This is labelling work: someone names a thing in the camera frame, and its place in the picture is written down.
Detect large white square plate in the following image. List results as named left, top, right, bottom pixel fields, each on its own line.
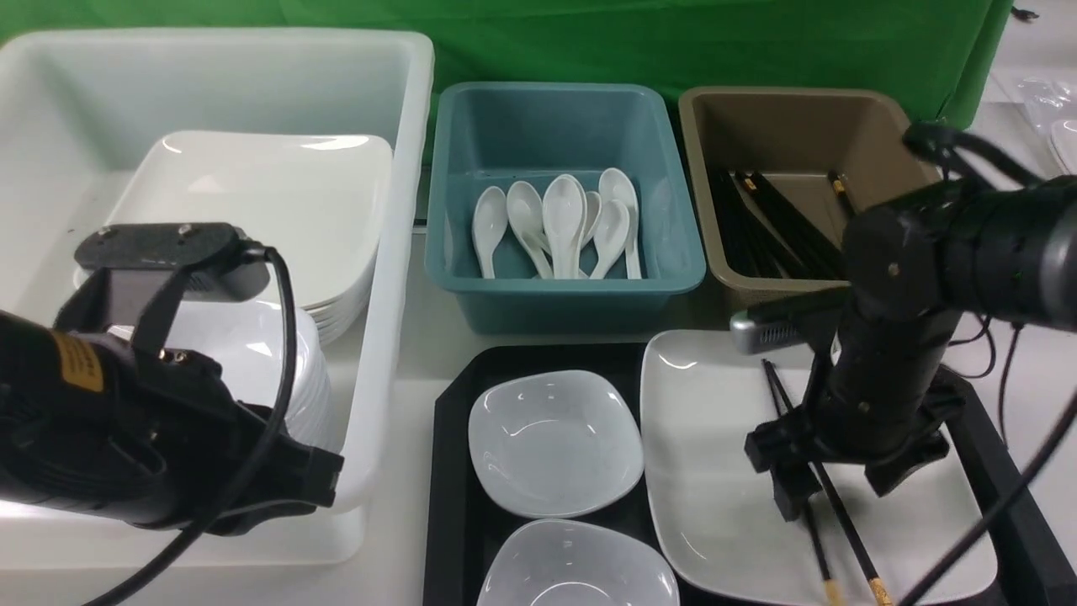
left=641, top=330, right=981, bottom=605

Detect pile of black chopsticks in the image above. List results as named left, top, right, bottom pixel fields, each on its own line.
left=708, top=167, right=843, bottom=280

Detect large white plastic tub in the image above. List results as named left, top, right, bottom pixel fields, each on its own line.
left=1, top=28, right=435, bottom=566

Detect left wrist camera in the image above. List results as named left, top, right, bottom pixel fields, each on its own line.
left=74, top=222, right=272, bottom=354

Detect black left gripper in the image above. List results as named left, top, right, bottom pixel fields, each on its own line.
left=126, top=349, right=345, bottom=536

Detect brown plastic bin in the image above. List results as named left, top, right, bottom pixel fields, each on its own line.
left=679, top=86, right=939, bottom=314

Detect white spoon far left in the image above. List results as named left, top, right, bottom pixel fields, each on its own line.
left=470, top=187, right=508, bottom=279

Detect teal plastic bin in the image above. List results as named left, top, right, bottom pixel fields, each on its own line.
left=426, top=82, right=707, bottom=335

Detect stack of white bowls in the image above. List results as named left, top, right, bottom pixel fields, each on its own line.
left=109, top=300, right=331, bottom=451

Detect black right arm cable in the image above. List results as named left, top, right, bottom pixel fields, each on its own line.
left=900, top=122, right=1077, bottom=606

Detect black plastic serving tray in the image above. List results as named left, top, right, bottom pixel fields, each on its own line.
left=423, top=343, right=1074, bottom=605

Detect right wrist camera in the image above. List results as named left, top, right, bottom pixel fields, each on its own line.
left=729, top=308, right=840, bottom=354

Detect white spoon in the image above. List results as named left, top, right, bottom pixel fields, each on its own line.
left=470, top=187, right=508, bottom=279
left=507, top=181, right=554, bottom=279
left=543, top=175, right=587, bottom=279
left=589, top=199, right=630, bottom=280
left=581, top=191, right=602, bottom=250
left=597, top=167, right=644, bottom=279

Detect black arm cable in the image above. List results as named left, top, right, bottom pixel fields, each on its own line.
left=84, top=244, right=300, bottom=606
left=900, top=122, right=1077, bottom=606

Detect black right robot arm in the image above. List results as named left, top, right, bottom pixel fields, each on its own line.
left=730, top=177, right=1074, bottom=521

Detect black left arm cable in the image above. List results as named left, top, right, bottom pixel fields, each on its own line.
left=84, top=244, right=300, bottom=606

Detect white square bowl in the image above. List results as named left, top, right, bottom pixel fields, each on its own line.
left=476, top=520, right=681, bottom=605
left=468, top=369, right=644, bottom=520

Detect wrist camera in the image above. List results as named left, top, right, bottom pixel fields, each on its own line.
left=74, top=222, right=272, bottom=354
left=729, top=308, right=840, bottom=354

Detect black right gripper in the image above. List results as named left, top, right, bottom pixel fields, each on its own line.
left=744, top=386, right=964, bottom=522

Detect single chopstick right in bin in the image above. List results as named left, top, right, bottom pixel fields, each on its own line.
left=827, top=170, right=857, bottom=221

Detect white spoon far right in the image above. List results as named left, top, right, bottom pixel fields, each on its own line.
left=597, top=167, right=644, bottom=279

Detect white spoon behind centre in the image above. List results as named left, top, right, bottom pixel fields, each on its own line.
left=581, top=191, right=602, bottom=250

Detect green backdrop cloth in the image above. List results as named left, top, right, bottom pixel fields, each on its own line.
left=3, top=1, right=1012, bottom=127

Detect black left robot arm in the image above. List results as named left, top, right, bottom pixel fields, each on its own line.
left=1, top=313, right=345, bottom=536

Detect stack of white square plates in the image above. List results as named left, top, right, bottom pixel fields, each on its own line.
left=108, top=130, right=394, bottom=346

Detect white spoon lower right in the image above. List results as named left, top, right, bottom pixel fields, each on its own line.
left=589, top=199, right=630, bottom=280

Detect black chopstick gold band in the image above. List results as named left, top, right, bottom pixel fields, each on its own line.
left=777, top=372, right=894, bottom=605
left=761, top=360, right=847, bottom=605

